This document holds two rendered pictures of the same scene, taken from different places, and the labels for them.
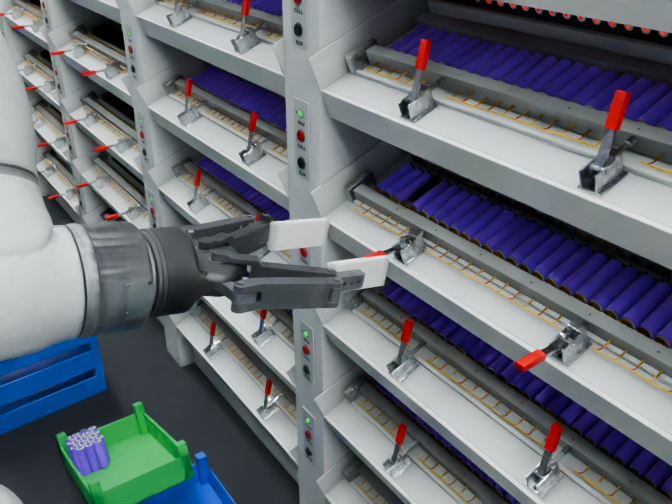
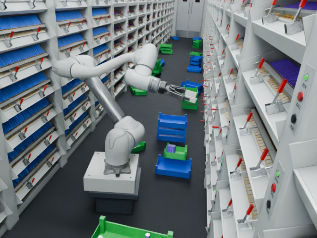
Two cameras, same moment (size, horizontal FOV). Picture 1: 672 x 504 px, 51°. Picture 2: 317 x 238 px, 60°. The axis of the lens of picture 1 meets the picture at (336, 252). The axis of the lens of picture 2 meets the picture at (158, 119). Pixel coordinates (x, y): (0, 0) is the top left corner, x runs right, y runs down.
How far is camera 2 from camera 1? 1.10 m
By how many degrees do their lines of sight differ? 37
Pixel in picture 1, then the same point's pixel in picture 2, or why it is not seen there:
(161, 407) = (192, 150)
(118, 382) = (188, 142)
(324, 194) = (219, 98)
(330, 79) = (225, 74)
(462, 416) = (220, 148)
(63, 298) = (145, 83)
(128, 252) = (156, 81)
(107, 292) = (151, 84)
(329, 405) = (212, 150)
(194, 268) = (164, 87)
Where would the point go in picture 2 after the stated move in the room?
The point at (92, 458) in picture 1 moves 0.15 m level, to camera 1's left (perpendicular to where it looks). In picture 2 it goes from (171, 149) to (159, 143)
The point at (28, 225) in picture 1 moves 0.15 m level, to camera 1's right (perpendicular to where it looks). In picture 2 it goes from (146, 73) to (165, 79)
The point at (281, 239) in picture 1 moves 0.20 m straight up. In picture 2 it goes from (187, 92) to (190, 59)
